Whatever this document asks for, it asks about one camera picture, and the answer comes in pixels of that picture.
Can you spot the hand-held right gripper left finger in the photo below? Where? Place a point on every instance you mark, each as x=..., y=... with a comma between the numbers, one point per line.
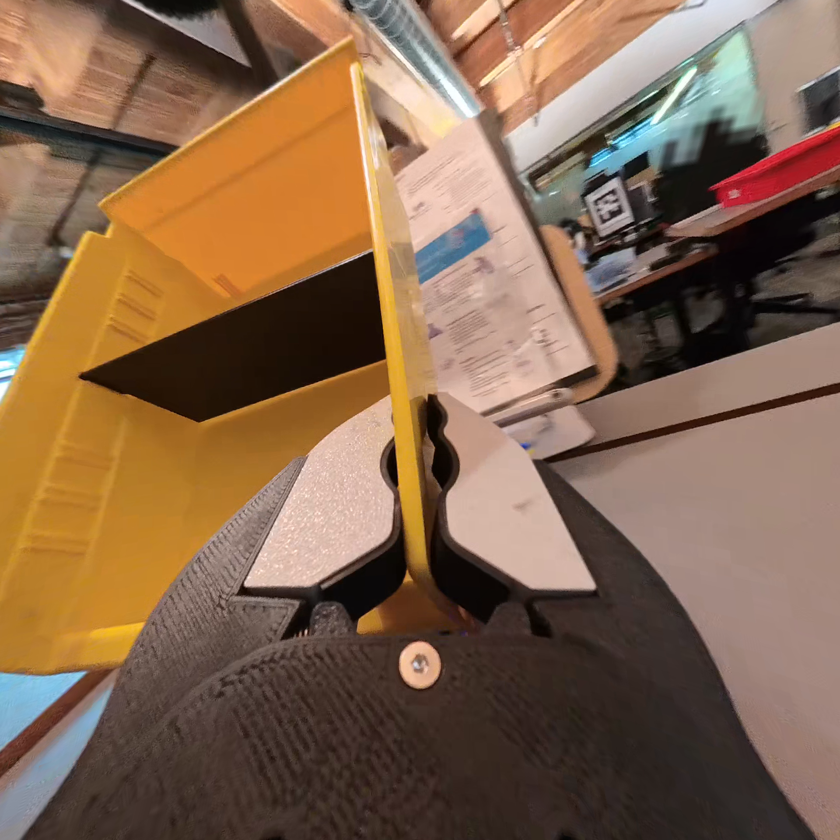
x=328, y=512

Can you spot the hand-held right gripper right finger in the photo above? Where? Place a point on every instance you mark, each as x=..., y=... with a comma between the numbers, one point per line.
x=505, y=518

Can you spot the yellow storage bin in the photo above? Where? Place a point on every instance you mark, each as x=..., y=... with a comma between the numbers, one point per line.
x=164, y=512

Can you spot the grey desk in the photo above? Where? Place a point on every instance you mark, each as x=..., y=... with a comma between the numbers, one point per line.
x=722, y=558

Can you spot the background desk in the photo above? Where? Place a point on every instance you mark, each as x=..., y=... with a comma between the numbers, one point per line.
x=689, y=256

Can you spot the white stand base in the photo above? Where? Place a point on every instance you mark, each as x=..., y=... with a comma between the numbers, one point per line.
x=558, y=433

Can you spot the black bin divider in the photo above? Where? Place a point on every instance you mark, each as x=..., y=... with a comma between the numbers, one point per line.
x=249, y=354

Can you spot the printed instruction sheet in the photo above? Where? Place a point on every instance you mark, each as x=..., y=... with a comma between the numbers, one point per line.
x=485, y=295

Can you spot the black white marker sign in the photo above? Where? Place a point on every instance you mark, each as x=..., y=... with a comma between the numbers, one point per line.
x=607, y=205

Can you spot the red plastic tray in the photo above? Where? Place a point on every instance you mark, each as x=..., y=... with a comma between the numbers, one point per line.
x=781, y=170

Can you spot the silver ventilation duct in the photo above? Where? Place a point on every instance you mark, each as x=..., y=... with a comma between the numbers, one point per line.
x=420, y=46

